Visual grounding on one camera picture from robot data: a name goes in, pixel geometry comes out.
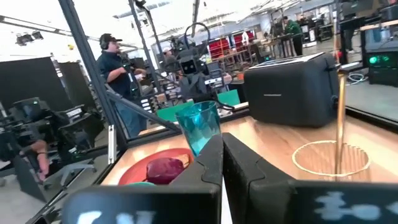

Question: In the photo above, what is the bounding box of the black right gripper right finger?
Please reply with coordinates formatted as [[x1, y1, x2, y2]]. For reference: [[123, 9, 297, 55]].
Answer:
[[222, 133, 398, 224]]

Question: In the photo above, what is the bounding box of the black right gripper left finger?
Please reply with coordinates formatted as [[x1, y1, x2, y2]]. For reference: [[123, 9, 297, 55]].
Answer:
[[62, 134, 224, 224]]

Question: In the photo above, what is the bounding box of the red apple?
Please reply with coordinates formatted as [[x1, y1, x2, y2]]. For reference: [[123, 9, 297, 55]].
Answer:
[[146, 157, 185, 185]]

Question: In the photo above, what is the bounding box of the red plate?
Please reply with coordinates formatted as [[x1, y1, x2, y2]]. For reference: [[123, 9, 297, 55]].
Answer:
[[118, 147, 195, 187]]

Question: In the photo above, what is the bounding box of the teal plastic cup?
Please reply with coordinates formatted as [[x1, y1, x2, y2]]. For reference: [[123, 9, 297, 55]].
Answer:
[[175, 100, 222, 157]]

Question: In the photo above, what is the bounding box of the green mat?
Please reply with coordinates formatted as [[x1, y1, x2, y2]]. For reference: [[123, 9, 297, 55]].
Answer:
[[156, 89, 241, 123]]

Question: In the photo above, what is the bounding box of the black two-slot toaster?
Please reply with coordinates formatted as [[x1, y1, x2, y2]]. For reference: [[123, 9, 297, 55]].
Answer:
[[243, 52, 341, 128]]

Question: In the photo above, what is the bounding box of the person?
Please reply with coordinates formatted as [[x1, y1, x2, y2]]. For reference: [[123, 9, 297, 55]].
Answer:
[[162, 46, 183, 77], [95, 32, 149, 138], [282, 16, 305, 57]]

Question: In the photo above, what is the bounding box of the red storage shelf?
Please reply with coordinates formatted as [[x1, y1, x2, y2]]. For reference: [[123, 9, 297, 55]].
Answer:
[[207, 30, 256, 60]]

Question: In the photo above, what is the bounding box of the black computer with green light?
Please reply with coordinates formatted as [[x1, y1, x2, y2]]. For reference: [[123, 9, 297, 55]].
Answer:
[[366, 49, 398, 87]]

